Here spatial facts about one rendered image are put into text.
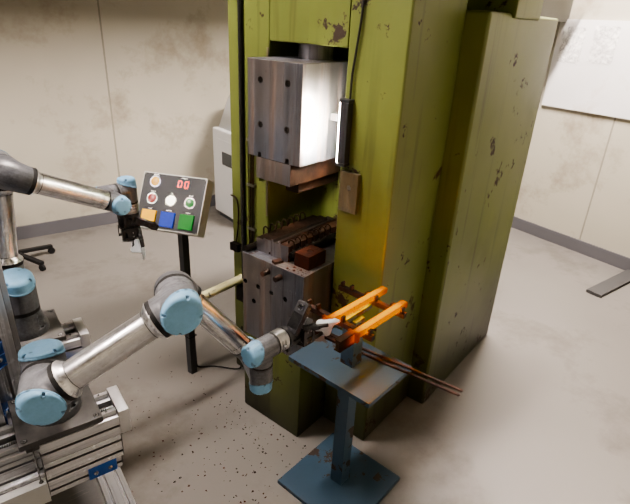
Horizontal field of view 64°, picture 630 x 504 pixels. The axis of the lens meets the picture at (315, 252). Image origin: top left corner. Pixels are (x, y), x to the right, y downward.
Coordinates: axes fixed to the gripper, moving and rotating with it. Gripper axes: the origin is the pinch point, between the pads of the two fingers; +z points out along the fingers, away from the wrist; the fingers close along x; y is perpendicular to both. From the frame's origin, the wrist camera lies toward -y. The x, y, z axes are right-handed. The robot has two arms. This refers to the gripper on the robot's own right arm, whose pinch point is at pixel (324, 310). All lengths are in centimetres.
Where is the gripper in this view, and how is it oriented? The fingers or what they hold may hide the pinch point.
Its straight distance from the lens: 177.0
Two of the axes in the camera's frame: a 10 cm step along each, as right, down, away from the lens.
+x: 7.3, 3.2, -6.0
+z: 6.8, -2.8, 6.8
